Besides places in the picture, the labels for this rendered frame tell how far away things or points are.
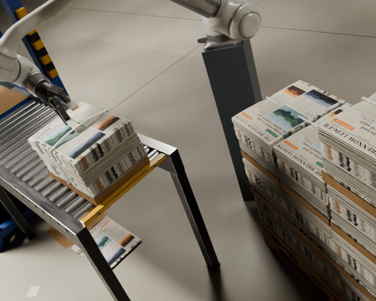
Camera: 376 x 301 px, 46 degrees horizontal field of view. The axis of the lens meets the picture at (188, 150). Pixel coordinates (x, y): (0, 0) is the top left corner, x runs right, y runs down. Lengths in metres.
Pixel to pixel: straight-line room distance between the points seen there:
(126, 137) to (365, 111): 0.87
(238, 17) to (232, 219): 1.24
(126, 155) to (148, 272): 0.96
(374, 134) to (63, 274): 2.02
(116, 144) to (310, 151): 0.72
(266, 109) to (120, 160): 0.65
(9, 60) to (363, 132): 1.25
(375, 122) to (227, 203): 1.51
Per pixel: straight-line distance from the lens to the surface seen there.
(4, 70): 1.79
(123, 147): 1.72
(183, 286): 2.40
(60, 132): 1.85
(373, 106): 1.43
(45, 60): 2.93
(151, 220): 2.80
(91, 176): 1.68
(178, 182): 1.97
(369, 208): 1.39
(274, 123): 1.81
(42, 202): 1.95
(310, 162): 1.59
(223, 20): 1.85
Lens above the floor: 1.87
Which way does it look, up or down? 36 degrees down
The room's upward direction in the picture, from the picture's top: 20 degrees counter-clockwise
